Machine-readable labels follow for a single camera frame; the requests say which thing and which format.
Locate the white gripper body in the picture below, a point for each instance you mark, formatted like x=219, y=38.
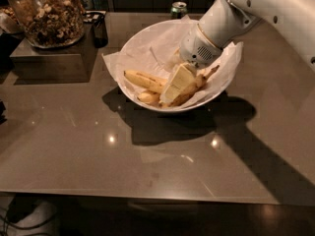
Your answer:
x=196, y=48

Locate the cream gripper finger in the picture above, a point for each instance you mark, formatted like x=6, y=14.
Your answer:
x=174, y=60
x=181, y=77

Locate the yellow banana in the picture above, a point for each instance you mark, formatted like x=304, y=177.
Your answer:
x=163, y=105
x=148, y=97
x=156, y=84

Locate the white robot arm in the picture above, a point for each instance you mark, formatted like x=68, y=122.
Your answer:
x=293, y=19

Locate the white bowl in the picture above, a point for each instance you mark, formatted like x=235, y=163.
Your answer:
x=138, y=43

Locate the white paper liner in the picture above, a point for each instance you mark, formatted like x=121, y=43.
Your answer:
x=157, y=46

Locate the green soda can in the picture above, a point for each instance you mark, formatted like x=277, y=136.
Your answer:
x=178, y=10

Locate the black scoop cup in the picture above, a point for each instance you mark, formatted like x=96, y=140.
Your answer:
x=97, y=20

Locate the glass jar of nuts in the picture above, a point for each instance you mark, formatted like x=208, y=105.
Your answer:
x=50, y=23

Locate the tray of nuts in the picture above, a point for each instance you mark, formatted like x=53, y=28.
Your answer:
x=8, y=21

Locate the dark metal pedestal box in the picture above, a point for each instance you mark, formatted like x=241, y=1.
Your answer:
x=72, y=64

